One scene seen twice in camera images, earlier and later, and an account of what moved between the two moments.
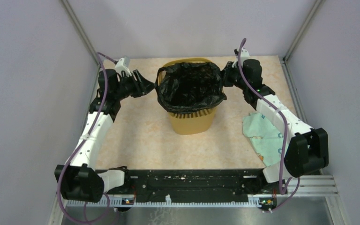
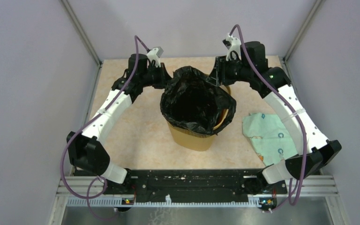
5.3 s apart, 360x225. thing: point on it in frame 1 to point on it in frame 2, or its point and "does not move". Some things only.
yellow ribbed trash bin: (190, 123) to (194, 141)
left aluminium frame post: (93, 52) does not move
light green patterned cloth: (265, 136) does not move
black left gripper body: (129, 86) to (155, 76)
